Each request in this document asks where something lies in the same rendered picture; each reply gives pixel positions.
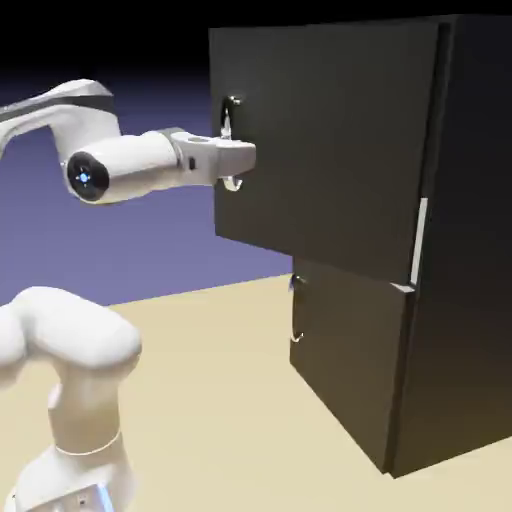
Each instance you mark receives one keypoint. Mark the small dark cabinet door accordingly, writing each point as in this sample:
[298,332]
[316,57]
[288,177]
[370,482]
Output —
[344,352]

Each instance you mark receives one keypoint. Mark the large dark cabinet door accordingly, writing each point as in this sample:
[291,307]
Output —
[328,140]

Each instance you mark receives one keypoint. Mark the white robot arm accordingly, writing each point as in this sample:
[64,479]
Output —
[132,168]

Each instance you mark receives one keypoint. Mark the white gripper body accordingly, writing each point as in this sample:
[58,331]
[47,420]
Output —
[236,156]

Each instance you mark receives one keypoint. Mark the dark cabinet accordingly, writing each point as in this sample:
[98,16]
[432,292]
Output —
[460,240]

